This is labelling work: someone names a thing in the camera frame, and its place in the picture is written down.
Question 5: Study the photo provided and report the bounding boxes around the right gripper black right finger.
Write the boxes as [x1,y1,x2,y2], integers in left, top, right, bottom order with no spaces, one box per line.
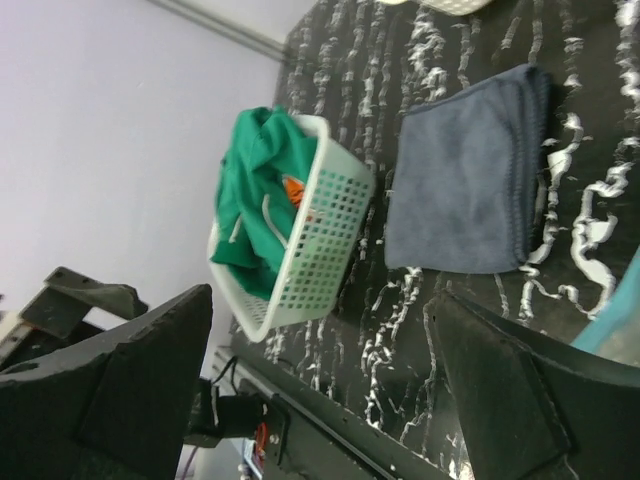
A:
[433,291,639,479]

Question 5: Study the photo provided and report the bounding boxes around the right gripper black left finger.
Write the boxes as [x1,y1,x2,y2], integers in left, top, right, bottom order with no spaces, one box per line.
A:
[1,284,213,479]

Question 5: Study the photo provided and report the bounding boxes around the clear zip top bag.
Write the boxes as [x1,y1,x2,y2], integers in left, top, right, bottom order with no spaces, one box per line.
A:
[572,250,640,367]

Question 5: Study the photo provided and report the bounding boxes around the folded grey-blue towel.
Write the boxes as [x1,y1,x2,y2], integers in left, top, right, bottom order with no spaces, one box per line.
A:
[384,64,551,274]

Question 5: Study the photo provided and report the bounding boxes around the white square-hole laundry basket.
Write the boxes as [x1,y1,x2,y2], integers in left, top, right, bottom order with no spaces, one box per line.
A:
[209,115,375,343]

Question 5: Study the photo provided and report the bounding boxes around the green garment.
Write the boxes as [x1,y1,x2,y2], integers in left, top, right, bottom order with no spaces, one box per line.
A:
[210,106,317,300]

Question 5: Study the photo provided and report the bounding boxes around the white round-hole basket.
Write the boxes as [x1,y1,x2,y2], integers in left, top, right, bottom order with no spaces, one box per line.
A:
[412,0,492,16]

